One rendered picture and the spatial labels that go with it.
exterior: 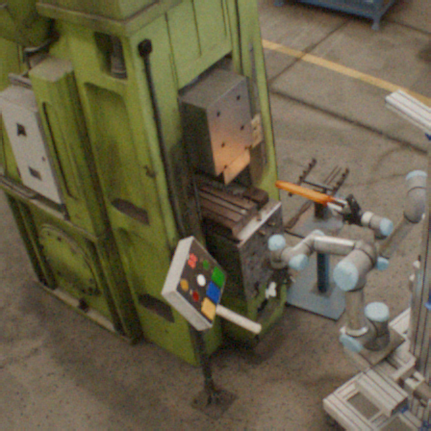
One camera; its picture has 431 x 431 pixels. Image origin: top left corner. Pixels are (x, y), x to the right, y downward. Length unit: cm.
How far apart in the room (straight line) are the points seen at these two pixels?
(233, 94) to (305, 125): 265
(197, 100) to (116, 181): 68
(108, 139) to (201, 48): 65
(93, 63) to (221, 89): 62
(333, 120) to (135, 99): 314
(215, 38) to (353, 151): 255
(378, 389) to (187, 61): 176
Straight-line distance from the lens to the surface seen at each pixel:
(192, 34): 366
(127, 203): 418
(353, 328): 356
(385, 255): 386
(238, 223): 421
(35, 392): 498
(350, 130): 633
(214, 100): 369
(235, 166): 399
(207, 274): 386
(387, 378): 382
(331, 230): 458
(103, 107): 383
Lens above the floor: 389
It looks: 43 degrees down
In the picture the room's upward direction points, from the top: 9 degrees counter-clockwise
